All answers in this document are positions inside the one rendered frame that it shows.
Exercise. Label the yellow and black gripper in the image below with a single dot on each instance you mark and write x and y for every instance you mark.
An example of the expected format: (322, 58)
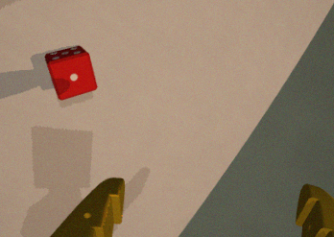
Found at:
(96, 214)

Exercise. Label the red die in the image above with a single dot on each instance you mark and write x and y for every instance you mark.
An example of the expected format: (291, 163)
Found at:
(71, 72)

